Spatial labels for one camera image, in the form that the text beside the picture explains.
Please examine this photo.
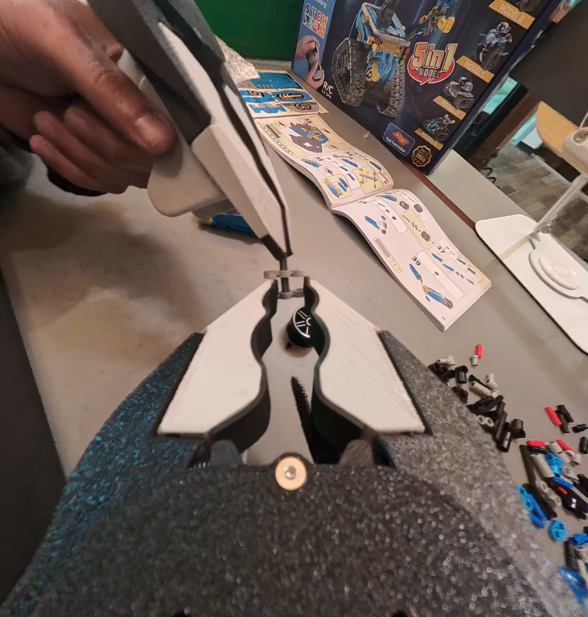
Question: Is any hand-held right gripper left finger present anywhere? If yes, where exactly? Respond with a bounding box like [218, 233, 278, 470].
[156, 279, 280, 451]

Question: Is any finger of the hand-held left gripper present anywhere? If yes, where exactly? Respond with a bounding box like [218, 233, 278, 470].
[224, 84, 293, 257]
[156, 23, 282, 247]

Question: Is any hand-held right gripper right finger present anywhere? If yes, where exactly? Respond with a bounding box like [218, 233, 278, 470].
[303, 277, 426, 456]

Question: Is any blue grey brick assembly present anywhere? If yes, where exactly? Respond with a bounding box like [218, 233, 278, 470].
[201, 211, 259, 240]

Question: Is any black spoked wheel rim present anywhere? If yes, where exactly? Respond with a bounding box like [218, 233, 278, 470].
[285, 304, 324, 351]

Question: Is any pile of toy brick parts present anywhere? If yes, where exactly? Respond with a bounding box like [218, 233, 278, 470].
[428, 342, 588, 614]

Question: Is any grey desk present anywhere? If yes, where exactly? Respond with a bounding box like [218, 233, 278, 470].
[0, 60, 588, 579]

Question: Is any person's left hand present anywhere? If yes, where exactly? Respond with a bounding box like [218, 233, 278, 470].
[0, 0, 176, 194]

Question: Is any white paper sheet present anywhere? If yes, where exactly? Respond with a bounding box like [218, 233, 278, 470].
[238, 70, 328, 119]

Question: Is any clear bag of grey parts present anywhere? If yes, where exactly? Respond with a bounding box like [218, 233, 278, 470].
[221, 38, 259, 84]

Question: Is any instruction booklet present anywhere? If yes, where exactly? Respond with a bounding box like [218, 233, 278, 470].
[255, 114, 492, 332]

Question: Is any toy set box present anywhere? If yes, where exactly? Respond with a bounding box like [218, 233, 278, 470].
[291, 0, 565, 175]

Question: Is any black perforated panel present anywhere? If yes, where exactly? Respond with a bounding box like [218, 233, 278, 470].
[0, 193, 68, 617]

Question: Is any white laptop stand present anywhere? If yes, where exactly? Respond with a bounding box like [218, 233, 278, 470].
[475, 126, 588, 360]

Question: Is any wooden board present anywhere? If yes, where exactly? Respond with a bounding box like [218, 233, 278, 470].
[535, 101, 580, 151]

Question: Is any large black panel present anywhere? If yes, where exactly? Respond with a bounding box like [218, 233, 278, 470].
[508, 0, 588, 126]

